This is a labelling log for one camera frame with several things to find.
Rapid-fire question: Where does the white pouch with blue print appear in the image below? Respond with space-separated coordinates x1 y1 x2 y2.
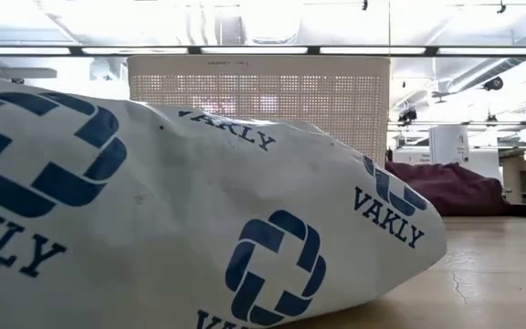
0 76 447 329

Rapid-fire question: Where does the maroon cloth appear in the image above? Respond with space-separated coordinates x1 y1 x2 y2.
384 160 513 218

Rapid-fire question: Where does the white standing banner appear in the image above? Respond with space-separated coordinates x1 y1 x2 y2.
429 125 470 165

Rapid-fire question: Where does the white perforated plastic basket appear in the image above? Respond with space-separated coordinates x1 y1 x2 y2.
126 55 391 168

